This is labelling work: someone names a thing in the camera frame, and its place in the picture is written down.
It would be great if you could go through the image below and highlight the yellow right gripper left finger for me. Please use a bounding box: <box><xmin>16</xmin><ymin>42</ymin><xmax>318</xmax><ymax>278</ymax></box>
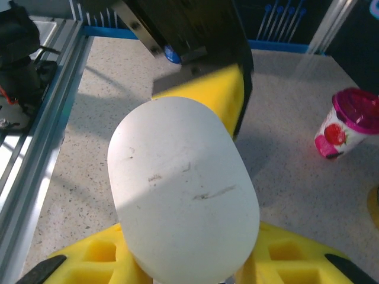
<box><xmin>17</xmin><ymin>223</ymin><xmax>155</xmax><ymax>284</ymax></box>

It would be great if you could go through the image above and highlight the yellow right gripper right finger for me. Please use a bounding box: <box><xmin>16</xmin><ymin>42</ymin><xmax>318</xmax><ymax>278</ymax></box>
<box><xmin>236</xmin><ymin>221</ymin><xmax>378</xmax><ymax>284</ymax></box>

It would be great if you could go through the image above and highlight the white earbud charging case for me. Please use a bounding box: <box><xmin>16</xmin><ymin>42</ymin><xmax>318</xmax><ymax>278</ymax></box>
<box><xmin>107</xmin><ymin>96</ymin><xmax>261</xmax><ymax>284</ymax></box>

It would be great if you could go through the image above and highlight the blue lidded white cup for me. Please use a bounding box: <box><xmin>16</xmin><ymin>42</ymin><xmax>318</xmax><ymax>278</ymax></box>
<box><xmin>163</xmin><ymin>44</ymin><xmax>182</xmax><ymax>64</ymax></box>

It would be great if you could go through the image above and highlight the pink lidded yogurt cup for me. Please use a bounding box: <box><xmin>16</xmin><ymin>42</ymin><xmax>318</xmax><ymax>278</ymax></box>
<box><xmin>313</xmin><ymin>87</ymin><xmax>379</xmax><ymax>160</ymax></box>

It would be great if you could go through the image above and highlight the aluminium frame post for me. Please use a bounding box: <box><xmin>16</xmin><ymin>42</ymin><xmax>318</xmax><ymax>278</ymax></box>
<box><xmin>296</xmin><ymin>0</ymin><xmax>353</xmax><ymax>78</ymax></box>

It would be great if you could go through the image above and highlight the aluminium frame rail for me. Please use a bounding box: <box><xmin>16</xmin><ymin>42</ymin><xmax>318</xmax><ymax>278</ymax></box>
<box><xmin>0</xmin><ymin>20</ymin><xmax>93</xmax><ymax>284</ymax></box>

